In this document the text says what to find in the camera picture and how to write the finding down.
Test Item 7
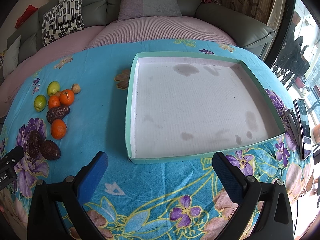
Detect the dried red date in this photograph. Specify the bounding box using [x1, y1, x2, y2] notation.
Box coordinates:
[40, 140, 61, 160]
[28, 131, 43, 158]
[46, 106, 70, 124]

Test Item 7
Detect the orange mandarin front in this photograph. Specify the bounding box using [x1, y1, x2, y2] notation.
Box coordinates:
[50, 119, 67, 140]

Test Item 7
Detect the green jujube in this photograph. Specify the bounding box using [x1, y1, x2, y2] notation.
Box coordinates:
[34, 95, 47, 112]
[47, 81, 60, 97]

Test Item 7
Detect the orange mandarin with stem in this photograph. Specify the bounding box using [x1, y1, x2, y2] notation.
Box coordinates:
[59, 89, 74, 106]

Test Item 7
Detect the walnut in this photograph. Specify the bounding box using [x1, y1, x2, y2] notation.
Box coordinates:
[71, 83, 81, 94]

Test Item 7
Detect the silver phone stand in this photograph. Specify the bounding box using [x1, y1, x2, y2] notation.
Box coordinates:
[285, 109, 299, 148]

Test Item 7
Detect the phone on stand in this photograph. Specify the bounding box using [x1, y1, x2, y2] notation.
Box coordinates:
[293, 98, 312, 160]

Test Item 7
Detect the green shallow cardboard tray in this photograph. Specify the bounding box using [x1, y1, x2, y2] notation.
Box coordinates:
[125, 51, 285, 164]

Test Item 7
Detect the light grey cushion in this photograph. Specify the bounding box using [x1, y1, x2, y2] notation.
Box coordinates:
[3, 35, 21, 79]

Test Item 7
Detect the black chair with clothes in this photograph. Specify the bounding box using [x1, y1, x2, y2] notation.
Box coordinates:
[272, 36, 310, 90]

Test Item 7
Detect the red bag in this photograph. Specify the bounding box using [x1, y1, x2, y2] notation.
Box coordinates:
[15, 4, 38, 29]

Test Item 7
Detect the black white patterned cushion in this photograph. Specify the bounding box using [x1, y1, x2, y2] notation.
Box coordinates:
[42, 0, 85, 46]

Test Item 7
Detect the pink sofa seat cover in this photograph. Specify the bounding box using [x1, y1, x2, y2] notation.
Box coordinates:
[1, 16, 236, 116]

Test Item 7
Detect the grey sofa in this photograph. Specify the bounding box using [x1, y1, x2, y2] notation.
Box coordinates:
[0, 0, 276, 86]

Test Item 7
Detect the purple grey cushion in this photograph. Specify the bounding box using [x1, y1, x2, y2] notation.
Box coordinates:
[118, 0, 182, 22]

